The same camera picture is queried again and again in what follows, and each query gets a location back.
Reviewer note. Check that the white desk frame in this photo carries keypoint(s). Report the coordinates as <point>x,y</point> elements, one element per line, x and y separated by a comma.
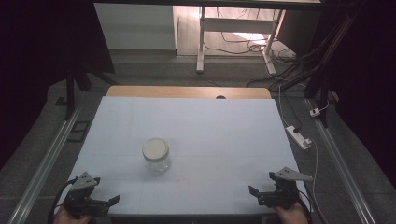
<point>236,25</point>

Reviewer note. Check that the white table cover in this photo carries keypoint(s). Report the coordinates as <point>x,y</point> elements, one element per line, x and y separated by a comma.
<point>218,140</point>

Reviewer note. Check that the wooden table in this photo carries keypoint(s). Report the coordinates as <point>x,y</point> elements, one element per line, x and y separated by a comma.
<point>186,92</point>

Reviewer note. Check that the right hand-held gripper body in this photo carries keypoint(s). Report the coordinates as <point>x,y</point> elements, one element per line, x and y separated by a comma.
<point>285,193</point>

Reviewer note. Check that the black plug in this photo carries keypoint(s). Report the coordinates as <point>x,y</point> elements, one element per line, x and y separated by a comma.
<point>298,128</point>

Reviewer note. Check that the black rectangular floor bracket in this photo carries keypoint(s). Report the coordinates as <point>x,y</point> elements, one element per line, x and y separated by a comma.
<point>73,132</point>

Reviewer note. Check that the cream round jar lid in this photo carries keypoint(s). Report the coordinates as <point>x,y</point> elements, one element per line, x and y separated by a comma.
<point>155,148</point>

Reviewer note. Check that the person's right hand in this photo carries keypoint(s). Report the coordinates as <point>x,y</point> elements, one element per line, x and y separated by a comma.
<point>291,215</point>

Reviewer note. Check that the clear glass jar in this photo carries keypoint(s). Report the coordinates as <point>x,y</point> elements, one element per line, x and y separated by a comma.
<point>157,165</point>

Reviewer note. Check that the aluminium floor rail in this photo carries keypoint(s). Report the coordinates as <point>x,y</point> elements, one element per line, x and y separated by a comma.
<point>339,161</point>
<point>46,161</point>

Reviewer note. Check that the small white adapter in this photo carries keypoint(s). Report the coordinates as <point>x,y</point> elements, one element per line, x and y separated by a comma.
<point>314,112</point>

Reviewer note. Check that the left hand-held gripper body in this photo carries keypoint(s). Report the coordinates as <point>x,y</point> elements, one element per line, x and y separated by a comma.
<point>81,194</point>

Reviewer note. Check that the person's left hand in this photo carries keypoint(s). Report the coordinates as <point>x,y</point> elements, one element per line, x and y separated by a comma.
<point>67,217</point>

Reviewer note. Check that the black curtain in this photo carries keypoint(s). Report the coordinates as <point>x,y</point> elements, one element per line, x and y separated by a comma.
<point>370,77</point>
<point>37,62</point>

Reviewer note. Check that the white power strip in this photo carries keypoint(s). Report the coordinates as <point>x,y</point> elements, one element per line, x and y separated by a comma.
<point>298,138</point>

